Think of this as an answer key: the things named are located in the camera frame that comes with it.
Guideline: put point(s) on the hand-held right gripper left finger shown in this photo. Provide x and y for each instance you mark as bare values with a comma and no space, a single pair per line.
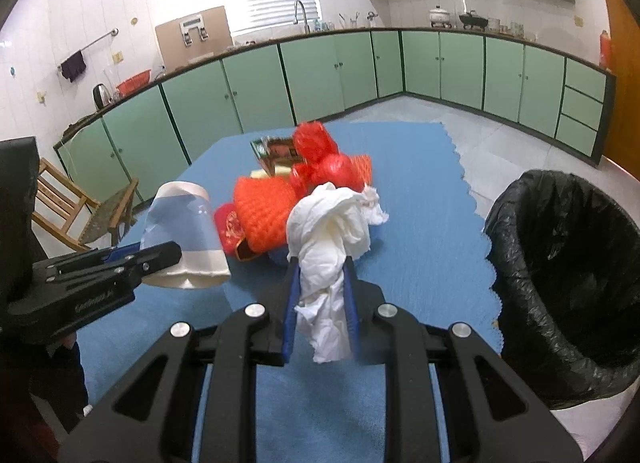
290,313

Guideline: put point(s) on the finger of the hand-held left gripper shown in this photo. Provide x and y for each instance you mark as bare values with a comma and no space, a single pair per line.
116,254
150,258

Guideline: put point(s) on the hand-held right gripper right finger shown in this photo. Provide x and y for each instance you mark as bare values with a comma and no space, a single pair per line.
351,303

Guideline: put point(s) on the white and blue paper cup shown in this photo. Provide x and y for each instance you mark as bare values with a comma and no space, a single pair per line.
180,213

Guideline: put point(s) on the white tissue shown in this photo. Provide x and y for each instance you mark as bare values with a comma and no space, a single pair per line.
325,228

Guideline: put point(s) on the orange foam net sleeve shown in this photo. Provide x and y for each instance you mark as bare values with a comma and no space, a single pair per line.
265,213

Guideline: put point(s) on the pale yellow sponge block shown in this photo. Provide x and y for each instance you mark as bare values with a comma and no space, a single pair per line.
280,170

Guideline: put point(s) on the bin with black bag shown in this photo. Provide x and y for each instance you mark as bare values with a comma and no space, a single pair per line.
550,293

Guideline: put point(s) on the red packet with gold print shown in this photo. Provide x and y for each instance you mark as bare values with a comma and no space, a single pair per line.
230,228

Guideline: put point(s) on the wooden chair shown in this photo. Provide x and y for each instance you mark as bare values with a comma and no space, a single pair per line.
55,193

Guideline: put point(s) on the blue table cloth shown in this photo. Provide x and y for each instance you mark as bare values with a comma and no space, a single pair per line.
420,223

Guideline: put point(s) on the red foam fruit net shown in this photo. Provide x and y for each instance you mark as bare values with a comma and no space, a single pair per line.
312,140
340,168

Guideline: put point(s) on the steel electric kettle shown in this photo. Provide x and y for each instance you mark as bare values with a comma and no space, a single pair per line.
101,95

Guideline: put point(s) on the green and gold snack box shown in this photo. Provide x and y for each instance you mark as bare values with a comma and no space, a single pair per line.
275,150

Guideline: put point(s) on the red plastic colander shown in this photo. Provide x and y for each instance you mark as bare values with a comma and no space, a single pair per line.
134,82

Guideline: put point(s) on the clear plastic pitcher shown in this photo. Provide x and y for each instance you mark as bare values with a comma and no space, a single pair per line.
110,79

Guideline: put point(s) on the dark hanging towel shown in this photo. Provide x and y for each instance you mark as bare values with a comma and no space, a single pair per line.
74,65

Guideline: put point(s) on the brown cardboard box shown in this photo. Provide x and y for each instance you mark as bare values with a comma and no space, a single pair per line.
172,48

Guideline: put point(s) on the green base cabinets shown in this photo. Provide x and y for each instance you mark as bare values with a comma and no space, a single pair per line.
310,73

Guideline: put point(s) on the chrome kitchen faucet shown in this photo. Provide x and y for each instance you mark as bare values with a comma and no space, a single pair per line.
300,8

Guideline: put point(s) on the white lidded pot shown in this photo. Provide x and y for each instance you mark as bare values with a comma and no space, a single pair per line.
440,15

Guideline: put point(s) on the black wok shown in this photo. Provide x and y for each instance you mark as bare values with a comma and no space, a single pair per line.
472,19

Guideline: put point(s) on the orange bottle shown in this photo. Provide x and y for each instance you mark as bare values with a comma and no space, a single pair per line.
605,50

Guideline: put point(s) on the orange wooden door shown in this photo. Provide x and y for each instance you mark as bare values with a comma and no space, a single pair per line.
625,68

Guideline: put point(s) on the metal towel rail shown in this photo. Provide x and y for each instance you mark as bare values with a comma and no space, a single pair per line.
100,39

